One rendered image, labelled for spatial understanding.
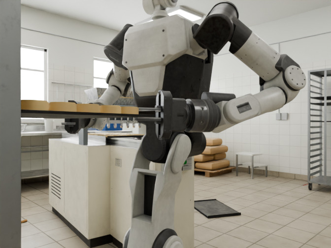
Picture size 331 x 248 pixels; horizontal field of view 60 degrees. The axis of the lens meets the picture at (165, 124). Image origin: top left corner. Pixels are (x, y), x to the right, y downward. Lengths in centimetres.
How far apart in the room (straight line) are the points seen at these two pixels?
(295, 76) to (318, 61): 475
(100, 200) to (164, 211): 155
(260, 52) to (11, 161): 75
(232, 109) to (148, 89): 31
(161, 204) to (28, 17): 501
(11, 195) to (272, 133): 565
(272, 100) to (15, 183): 70
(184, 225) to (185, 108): 147
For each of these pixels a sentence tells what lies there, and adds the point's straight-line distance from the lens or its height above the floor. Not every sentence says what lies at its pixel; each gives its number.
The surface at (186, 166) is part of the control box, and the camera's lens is 199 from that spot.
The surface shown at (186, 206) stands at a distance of 209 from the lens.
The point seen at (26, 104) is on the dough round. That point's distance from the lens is 51.
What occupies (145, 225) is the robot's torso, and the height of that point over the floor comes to 69.
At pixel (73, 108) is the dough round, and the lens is 55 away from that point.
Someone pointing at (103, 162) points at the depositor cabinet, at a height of 70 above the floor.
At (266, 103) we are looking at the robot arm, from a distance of 88.
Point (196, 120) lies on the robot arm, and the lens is 72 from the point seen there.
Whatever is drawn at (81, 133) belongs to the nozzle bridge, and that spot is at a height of 94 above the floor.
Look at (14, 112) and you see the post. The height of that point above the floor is 104.
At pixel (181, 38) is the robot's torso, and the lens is 93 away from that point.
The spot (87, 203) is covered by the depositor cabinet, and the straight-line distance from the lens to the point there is 247.
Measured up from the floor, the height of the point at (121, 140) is 88.
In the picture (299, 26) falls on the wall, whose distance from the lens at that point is 598.
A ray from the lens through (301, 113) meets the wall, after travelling 570.
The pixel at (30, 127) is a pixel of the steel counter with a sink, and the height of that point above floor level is 95.
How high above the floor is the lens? 102
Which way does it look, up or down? level
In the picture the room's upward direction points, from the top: straight up
